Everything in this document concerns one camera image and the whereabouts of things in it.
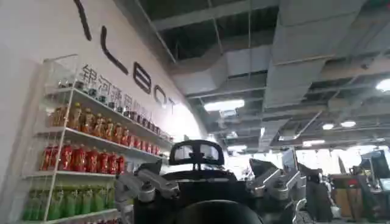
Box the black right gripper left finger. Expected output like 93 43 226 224
115 159 181 204

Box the brown cardboard box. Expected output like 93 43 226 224
332 181 366 218

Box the dark machine with screen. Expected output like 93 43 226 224
358 149 390 220

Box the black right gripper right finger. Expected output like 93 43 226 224
246 158 307 210

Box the small grey air duct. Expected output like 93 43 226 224
169 45 272 96

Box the large grey air duct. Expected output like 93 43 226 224
262 0 368 109

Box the white shelf with drink bottles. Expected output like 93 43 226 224
18 54 175 224

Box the grey computer monitor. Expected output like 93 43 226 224
280 148 299 178

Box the rectangular ceiling light panel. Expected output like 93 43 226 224
203 99 246 112
302 139 326 147
226 144 248 152

